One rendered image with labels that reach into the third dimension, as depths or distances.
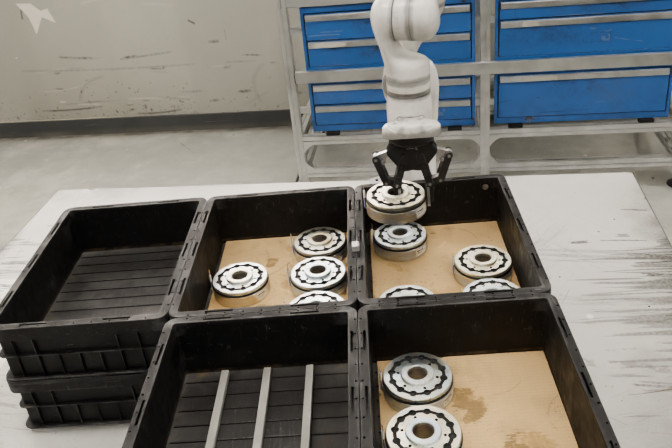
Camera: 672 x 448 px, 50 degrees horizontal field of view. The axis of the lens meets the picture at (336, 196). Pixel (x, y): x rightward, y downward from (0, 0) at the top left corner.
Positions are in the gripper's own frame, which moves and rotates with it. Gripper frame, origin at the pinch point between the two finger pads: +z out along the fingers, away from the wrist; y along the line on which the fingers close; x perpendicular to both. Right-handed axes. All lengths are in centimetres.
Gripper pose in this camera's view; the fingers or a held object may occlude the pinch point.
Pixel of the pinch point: (413, 196)
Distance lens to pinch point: 126.3
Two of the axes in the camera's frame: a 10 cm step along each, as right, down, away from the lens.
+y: -9.9, 0.6, 0.9
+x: -0.5, 4.8, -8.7
